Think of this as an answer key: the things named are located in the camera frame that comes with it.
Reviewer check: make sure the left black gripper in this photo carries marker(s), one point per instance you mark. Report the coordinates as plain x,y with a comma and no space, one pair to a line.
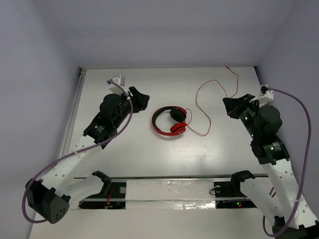
134,98

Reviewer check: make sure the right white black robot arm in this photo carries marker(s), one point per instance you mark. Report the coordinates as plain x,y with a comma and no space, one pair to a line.
284,207

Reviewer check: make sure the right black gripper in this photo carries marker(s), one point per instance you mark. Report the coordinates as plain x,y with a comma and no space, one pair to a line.
234,105

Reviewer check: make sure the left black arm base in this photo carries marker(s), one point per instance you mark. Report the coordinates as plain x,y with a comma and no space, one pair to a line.
111,196

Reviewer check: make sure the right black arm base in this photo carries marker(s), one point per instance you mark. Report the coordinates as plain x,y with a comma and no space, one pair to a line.
228,194

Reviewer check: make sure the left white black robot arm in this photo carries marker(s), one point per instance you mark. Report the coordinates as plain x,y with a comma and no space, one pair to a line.
51,191

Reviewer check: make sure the red black headphones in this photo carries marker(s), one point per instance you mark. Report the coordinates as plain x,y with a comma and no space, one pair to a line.
177,115

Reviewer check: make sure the silver foil tape strip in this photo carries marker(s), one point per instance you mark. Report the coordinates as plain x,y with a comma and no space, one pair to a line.
169,194

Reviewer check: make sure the metal side rail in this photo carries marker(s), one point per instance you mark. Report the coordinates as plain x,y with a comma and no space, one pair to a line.
72,117

